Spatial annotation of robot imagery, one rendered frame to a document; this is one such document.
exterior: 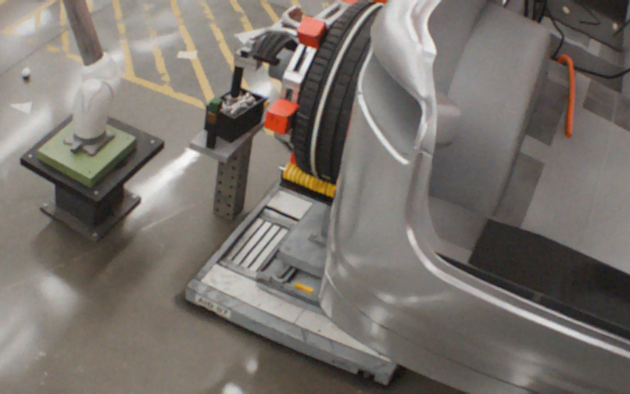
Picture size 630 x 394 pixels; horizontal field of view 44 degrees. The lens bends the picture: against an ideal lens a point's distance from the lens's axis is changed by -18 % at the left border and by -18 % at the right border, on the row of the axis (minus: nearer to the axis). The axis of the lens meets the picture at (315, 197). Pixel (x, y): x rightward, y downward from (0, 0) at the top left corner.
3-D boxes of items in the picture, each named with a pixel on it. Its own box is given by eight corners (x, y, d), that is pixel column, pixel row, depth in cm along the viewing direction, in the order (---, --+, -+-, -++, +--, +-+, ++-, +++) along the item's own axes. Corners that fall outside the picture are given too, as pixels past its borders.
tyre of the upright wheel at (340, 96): (390, 188, 347) (340, 207, 284) (331, 165, 352) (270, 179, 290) (442, 28, 334) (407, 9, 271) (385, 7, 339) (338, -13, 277)
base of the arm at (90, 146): (58, 148, 346) (58, 137, 342) (86, 123, 362) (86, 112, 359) (87, 162, 341) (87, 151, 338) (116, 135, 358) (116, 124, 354)
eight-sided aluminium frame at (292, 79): (284, 182, 311) (308, 41, 278) (266, 174, 313) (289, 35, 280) (348, 110, 352) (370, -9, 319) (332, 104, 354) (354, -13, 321)
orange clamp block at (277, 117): (297, 123, 296) (284, 136, 290) (275, 115, 298) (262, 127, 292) (300, 105, 292) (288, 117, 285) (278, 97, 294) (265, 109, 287)
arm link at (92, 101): (68, 137, 343) (69, 92, 330) (80, 112, 358) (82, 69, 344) (101, 141, 344) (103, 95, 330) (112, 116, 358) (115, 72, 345)
